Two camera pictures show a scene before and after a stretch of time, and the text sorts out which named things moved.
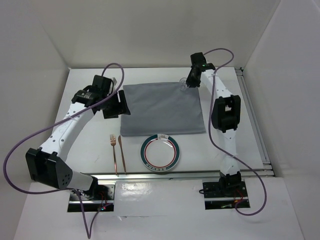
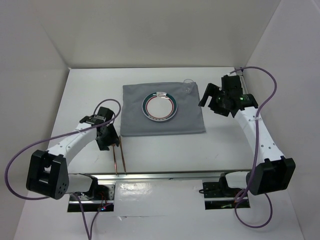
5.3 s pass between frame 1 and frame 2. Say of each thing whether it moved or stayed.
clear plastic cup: moved
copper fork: stayed
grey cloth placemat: stayed
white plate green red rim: moved
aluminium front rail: stayed
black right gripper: moved
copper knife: stayed
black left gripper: moved
